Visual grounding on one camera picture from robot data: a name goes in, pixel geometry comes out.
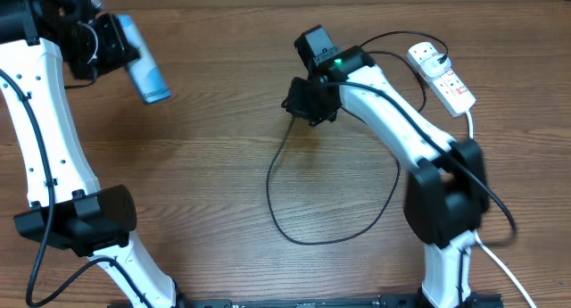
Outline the blue Galaxy smartphone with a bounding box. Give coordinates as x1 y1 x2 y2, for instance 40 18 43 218
117 14 171 104

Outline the black charging cable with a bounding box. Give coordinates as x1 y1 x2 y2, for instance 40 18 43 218
265 29 450 246

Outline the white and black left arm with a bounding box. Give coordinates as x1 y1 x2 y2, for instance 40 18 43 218
1 0 186 307

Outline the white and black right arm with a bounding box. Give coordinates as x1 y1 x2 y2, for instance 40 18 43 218
282 25 489 307

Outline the white charger plug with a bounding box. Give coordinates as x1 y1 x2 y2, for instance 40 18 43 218
420 54 451 82

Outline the white power strip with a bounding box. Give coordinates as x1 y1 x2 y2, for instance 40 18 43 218
407 42 476 117

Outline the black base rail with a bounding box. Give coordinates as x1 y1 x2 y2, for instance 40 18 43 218
183 293 504 308

